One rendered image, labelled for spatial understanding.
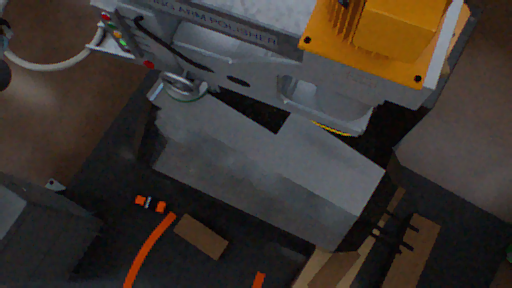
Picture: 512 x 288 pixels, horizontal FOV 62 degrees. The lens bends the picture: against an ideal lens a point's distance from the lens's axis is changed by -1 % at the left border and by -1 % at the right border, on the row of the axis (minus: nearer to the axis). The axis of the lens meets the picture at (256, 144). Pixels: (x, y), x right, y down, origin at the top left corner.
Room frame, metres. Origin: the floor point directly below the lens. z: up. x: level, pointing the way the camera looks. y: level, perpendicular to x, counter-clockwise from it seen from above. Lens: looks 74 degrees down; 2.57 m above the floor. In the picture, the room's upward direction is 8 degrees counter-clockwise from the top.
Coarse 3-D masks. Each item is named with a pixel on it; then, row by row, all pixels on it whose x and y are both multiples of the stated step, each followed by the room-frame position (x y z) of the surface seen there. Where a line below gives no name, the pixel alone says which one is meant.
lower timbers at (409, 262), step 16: (400, 192) 0.31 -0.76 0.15; (416, 224) 0.12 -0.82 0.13; (432, 224) 0.11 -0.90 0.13; (416, 240) 0.04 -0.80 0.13; (432, 240) 0.03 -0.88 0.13; (400, 256) -0.03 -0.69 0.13; (416, 256) -0.05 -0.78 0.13; (384, 272) -0.11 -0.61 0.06; (400, 272) -0.12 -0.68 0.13; (416, 272) -0.13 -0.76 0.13
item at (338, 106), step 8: (320, 88) 0.50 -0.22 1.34; (320, 96) 0.49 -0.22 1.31; (328, 96) 0.46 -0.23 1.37; (336, 96) 0.44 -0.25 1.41; (344, 96) 0.43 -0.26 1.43; (320, 104) 0.48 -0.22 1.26; (328, 104) 0.45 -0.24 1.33; (336, 104) 0.43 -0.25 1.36; (344, 104) 0.42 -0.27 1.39; (352, 104) 0.42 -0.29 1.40; (360, 104) 0.41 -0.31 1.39; (368, 104) 0.42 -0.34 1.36; (328, 112) 0.44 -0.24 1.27; (336, 112) 0.43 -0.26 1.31; (344, 112) 0.42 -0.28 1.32; (352, 112) 0.41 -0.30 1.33; (360, 112) 0.42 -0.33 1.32; (344, 120) 0.42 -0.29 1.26
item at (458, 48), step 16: (480, 16) 1.00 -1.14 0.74; (464, 32) 0.93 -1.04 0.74; (448, 64) 0.78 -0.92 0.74; (432, 96) 0.64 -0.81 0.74; (384, 112) 0.68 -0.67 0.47; (400, 112) 0.63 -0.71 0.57; (416, 112) 0.60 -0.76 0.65; (368, 128) 0.69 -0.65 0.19; (384, 128) 0.64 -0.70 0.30; (400, 128) 0.60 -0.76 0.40
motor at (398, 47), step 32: (320, 0) 0.56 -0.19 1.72; (352, 0) 0.46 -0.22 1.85; (384, 0) 0.38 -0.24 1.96; (416, 0) 0.38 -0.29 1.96; (448, 0) 0.41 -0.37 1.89; (320, 32) 0.48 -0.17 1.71; (352, 32) 0.43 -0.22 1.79; (384, 32) 0.35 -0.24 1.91; (416, 32) 0.33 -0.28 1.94; (352, 64) 0.39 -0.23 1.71; (384, 64) 0.38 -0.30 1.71; (416, 64) 0.37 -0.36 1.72
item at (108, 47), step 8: (104, 40) 1.04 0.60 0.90; (112, 40) 1.03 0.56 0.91; (88, 48) 1.00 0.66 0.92; (96, 48) 0.98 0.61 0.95; (104, 48) 1.00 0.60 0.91; (112, 48) 0.98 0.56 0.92; (120, 48) 0.97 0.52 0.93; (112, 56) 0.94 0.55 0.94; (120, 56) 0.91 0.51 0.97; (128, 56) 0.89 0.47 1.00; (200, 80) 0.72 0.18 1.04; (208, 88) 0.66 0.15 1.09
